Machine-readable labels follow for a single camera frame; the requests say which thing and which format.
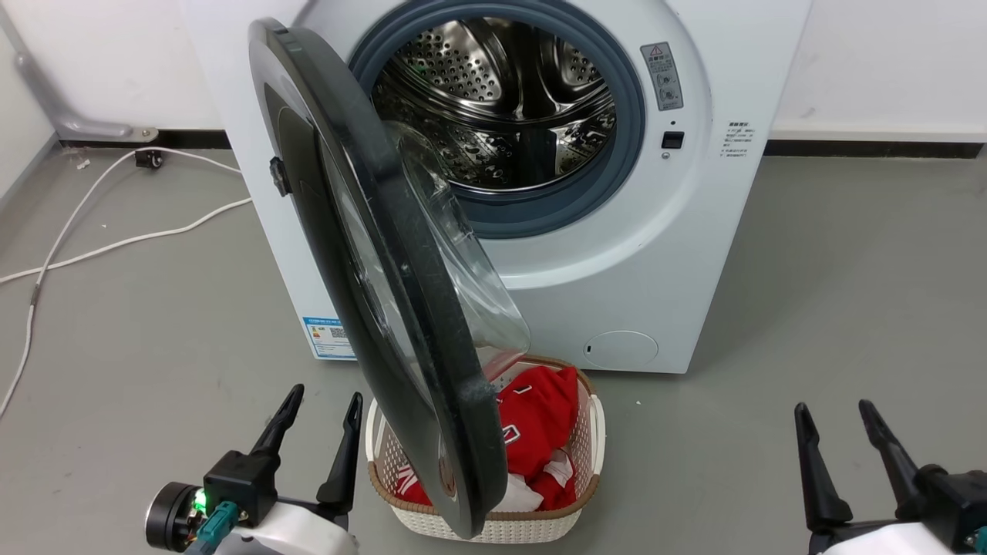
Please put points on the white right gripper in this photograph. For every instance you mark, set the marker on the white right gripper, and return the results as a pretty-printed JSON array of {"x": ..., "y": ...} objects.
[{"x": 887, "y": 543}]

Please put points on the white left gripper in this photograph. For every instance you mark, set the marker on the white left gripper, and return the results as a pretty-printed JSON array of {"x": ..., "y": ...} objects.
[{"x": 293, "y": 536}]

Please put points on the dark grey round washer door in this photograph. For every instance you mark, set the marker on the dark grey round washer door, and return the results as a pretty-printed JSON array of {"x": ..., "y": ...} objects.
[{"x": 401, "y": 308}]

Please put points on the black door latch hook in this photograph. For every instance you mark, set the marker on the black door latch hook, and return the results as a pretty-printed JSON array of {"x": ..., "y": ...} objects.
[{"x": 279, "y": 176}]

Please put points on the white front-load washing machine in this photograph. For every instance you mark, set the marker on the white front-load washing machine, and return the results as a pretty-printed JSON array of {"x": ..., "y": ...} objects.
[{"x": 694, "y": 231}]

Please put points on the black door lock slot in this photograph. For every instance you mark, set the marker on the black door lock slot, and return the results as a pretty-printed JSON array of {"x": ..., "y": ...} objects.
[{"x": 672, "y": 139}]

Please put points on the grey rubber door gasket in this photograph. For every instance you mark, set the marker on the grey rubber door gasket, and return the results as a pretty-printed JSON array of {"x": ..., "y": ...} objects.
[{"x": 628, "y": 131}]

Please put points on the blue energy label sticker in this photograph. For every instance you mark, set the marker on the blue energy label sticker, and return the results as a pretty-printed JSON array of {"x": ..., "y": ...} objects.
[{"x": 330, "y": 338}]

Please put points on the red garment with white letters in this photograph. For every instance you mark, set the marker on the red garment with white letters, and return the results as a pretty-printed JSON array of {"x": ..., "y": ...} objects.
[{"x": 540, "y": 416}]

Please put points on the white wicker laundry basket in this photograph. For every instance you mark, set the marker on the white wicker laundry basket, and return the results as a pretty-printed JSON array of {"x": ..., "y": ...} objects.
[{"x": 590, "y": 455}]

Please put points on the round white filter cover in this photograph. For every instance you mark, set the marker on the round white filter cover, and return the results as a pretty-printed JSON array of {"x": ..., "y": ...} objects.
[{"x": 621, "y": 349}]

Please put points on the stainless steel washer drum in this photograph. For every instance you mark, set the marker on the stainless steel washer drum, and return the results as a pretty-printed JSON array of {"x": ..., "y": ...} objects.
[{"x": 501, "y": 100}]

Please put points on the grey warning sticker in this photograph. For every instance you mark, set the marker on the grey warning sticker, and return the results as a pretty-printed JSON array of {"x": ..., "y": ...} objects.
[{"x": 661, "y": 75}]

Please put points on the grey wall pipe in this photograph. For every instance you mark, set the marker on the grey wall pipe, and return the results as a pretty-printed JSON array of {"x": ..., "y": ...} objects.
[{"x": 46, "y": 89}]

